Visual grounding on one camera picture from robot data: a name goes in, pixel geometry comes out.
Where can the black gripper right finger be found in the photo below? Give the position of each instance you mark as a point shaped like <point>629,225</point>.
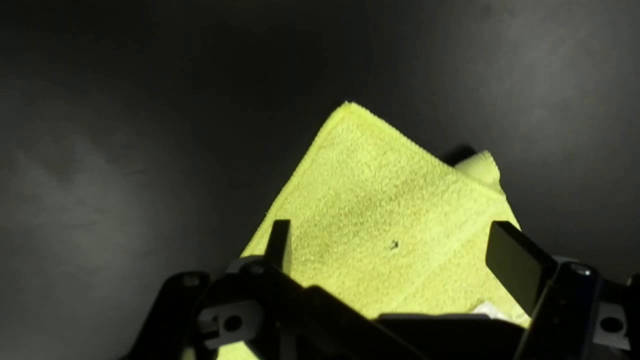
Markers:
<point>521,262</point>

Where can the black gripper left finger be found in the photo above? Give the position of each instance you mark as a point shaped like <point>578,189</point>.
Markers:
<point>278,243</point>

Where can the yellow towel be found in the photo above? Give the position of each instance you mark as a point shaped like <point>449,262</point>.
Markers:
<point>381,200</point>

